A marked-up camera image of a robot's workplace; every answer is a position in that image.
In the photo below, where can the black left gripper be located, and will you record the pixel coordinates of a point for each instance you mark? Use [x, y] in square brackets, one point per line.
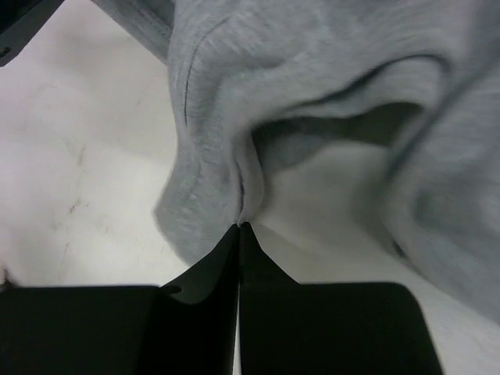
[20, 21]

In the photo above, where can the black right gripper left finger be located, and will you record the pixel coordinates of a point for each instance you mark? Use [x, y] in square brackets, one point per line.
[186, 326]

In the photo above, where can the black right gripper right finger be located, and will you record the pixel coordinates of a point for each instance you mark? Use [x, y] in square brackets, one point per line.
[343, 328]

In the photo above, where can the grey tank top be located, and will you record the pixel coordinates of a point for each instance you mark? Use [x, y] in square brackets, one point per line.
[259, 86]

